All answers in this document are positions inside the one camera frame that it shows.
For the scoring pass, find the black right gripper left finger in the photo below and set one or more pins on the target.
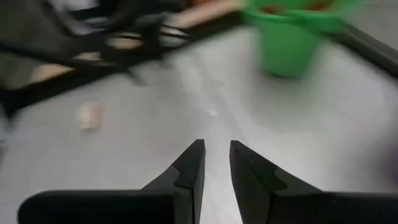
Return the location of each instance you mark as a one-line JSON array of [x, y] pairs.
[[140, 208]]

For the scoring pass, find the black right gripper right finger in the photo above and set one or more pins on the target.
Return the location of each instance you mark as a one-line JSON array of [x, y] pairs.
[[295, 208]]

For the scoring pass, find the green halloween bucket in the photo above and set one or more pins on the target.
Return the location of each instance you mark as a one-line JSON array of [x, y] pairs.
[[289, 46]]

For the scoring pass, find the wooden table base board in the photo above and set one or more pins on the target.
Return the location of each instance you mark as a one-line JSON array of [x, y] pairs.
[[211, 11]]

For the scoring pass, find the black metal table frame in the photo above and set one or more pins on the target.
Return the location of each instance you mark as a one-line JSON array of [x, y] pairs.
[[373, 53]]

